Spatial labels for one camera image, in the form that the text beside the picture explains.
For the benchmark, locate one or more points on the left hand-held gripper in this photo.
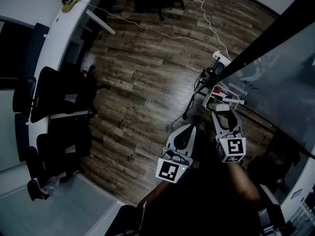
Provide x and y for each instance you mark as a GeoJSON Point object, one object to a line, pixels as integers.
{"type": "Point", "coordinates": [169, 171]}

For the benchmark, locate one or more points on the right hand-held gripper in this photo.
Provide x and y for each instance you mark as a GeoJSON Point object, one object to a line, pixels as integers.
{"type": "Point", "coordinates": [233, 147]}

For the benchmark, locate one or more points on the white whiteboard eraser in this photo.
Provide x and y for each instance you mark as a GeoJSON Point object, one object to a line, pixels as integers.
{"type": "Point", "coordinates": [217, 106]}

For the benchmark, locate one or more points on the white marker tray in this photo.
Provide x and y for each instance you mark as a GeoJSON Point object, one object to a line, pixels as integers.
{"type": "Point", "coordinates": [206, 99]}

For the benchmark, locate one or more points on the person's right forearm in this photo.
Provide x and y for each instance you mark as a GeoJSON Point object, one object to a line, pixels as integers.
{"type": "Point", "coordinates": [241, 181]}

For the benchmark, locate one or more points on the person's left forearm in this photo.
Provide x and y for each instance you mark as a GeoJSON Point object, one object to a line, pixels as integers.
{"type": "Point", "coordinates": [157, 193]}

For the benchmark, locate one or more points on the white marker with black cap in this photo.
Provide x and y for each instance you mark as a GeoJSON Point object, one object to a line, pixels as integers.
{"type": "Point", "coordinates": [233, 101]}

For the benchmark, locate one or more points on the green marker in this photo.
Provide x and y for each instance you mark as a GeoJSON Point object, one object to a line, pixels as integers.
{"type": "Point", "coordinates": [215, 98]}

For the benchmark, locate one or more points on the red marker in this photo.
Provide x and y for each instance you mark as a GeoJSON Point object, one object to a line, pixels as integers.
{"type": "Point", "coordinates": [217, 91]}

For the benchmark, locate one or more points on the person's black clothing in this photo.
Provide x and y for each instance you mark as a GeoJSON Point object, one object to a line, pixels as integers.
{"type": "Point", "coordinates": [197, 205]}

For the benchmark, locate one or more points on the white power strip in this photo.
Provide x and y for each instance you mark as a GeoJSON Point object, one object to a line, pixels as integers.
{"type": "Point", "coordinates": [220, 56]}

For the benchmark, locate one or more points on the white side table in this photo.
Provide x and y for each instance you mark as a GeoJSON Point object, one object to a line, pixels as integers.
{"type": "Point", "coordinates": [300, 188]}

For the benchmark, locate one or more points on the small pale card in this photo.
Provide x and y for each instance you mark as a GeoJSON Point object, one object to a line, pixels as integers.
{"type": "Point", "coordinates": [296, 195]}

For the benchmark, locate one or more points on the clear plastic bag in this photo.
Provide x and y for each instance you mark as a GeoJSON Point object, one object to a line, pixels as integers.
{"type": "Point", "coordinates": [50, 184]}

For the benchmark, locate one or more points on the dark desk divider panel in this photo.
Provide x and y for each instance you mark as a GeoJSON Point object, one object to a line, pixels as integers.
{"type": "Point", "coordinates": [37, 48]}
{"type": "Point", "coordinates": [22, 136]}

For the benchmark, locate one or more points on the long curved white desk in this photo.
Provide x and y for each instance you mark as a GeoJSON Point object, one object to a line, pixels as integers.
{"type": "Point", "coordinates": [56, 33]}

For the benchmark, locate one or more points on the olive cloth bag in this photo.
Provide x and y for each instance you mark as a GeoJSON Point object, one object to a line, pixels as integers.
{"type": "Point", "coordinates": [67, 4]}

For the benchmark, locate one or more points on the dark window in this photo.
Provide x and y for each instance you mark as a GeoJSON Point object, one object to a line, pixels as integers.
{"type": "Point", "coordinates": [14, 55]}

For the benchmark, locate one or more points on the glass whiteboard with black frame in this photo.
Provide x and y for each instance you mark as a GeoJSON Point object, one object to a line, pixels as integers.
{"type": "Point", "coordinates": [283, 82]}

